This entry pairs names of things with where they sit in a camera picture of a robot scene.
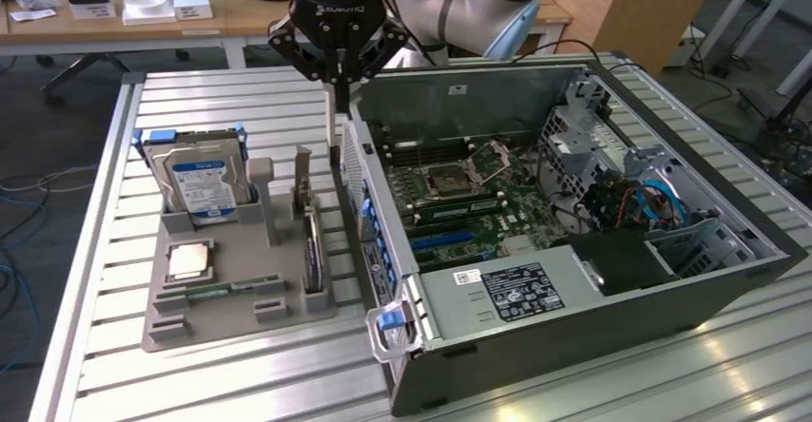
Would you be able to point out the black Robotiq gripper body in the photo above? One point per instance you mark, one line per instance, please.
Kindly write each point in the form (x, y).
(340, 23)

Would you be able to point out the Nvidia GPU card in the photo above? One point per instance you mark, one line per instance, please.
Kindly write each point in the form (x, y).
(314, 251)

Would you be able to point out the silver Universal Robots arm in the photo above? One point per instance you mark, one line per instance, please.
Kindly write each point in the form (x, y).
(439, 8)

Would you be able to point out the white cube box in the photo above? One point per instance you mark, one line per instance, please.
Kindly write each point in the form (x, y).
(192, 6)

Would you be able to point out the flat white box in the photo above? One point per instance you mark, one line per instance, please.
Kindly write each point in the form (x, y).
(149, 18)

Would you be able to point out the black case lock latch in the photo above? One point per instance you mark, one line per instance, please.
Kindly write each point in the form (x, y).
(367, 148)

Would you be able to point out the white tape roll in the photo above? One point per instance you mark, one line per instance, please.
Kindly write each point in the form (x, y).
(145, 1)

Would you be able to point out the silver socket cover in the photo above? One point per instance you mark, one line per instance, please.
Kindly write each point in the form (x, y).
(492, 158)

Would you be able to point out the CPU socket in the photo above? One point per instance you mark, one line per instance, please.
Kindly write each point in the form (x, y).
(448, 179)

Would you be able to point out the black chair base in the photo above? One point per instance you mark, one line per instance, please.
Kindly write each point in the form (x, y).
(89, 68)

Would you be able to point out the white box with black lid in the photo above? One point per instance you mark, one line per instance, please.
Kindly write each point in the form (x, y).
(89, 4)

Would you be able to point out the hard disk with blue caddy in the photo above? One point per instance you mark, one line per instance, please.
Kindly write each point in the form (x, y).
(204, 184)

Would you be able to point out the wooden cabinet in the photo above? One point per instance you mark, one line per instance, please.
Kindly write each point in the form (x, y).
(635, 13)

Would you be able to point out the white paper card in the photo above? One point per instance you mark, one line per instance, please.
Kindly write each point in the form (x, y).
(33, 14)

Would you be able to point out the silver perforated drive cage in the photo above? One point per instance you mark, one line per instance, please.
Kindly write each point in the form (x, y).
(571, 175)

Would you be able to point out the green Dell motherboard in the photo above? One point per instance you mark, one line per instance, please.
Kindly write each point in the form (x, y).
(489, 224)

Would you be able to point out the blue expansion slot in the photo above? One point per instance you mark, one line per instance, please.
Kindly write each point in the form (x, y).
(441, 240)

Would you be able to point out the grey plastic parts rack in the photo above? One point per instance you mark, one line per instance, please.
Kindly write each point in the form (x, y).
(254, 260)

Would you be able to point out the small white unit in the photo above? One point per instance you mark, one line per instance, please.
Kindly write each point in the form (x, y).
(688, 46)

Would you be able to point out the silver CPU chip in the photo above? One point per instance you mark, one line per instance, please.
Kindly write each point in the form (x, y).
(189, 261)

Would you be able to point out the grey power supply unit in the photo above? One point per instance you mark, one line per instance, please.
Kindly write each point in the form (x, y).
(457, 308)

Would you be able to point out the black equipment stand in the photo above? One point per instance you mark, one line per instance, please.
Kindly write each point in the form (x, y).
(787, 127)

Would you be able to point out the silver disk bay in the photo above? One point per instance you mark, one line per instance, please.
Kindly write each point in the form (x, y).
(698, 251)

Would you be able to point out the black open PC case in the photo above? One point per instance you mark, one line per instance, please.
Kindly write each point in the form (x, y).
(571, 346)

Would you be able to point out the wooden desk white frame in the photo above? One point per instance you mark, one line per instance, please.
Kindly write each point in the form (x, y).
(254, 18)
(63, 27)

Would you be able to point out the silver drive cage bracket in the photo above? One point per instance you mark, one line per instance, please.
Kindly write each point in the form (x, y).
(571, 145)

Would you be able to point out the silver metal bay frame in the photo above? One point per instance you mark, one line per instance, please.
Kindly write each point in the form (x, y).
(660, 170)

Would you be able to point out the white table frame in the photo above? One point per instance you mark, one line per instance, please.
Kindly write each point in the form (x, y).
(797, 70)

